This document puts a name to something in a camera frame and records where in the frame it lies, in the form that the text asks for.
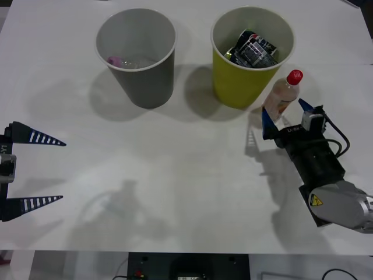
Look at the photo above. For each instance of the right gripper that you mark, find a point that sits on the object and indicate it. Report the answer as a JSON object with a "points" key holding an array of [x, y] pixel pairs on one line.
{"points": [[300, 137]]}

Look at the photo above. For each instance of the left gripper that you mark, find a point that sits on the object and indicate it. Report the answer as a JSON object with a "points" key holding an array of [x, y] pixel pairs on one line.
{"points": [[5, 146]]}

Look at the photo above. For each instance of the clear bottle with red cap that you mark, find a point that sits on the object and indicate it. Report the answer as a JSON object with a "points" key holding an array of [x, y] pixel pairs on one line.
{"points": [[284, 94]]}

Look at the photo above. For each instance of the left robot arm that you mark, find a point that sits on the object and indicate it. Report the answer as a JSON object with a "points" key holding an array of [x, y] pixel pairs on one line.
{"points": [[7, 169]]}

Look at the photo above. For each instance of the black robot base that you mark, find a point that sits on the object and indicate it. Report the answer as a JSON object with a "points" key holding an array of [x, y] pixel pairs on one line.
{"points": [[163, 266]]}

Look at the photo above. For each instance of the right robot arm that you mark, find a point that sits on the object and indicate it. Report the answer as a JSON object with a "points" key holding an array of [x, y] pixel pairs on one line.
{"points": [[326, 175]]}

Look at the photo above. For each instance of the yellow-green plastic bin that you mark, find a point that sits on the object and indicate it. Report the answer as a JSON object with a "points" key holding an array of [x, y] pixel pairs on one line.
{"points": [[236, 84]]}

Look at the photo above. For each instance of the black can with white print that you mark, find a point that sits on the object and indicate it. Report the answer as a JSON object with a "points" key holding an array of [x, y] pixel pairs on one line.
{"points": [[250, 59]]}

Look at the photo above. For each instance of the black can with round emblem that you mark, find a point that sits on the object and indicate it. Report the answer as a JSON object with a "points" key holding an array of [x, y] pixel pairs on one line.
{"points": [[258, 39]]}

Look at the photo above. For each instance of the clear bottle with pink cap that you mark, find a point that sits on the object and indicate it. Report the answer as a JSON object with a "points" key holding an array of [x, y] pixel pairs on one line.
{"points": [[114, 61]]}

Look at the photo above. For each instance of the grey plastic bin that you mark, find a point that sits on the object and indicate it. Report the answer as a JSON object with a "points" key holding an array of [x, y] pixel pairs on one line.
{"points": [[145, 84]]}

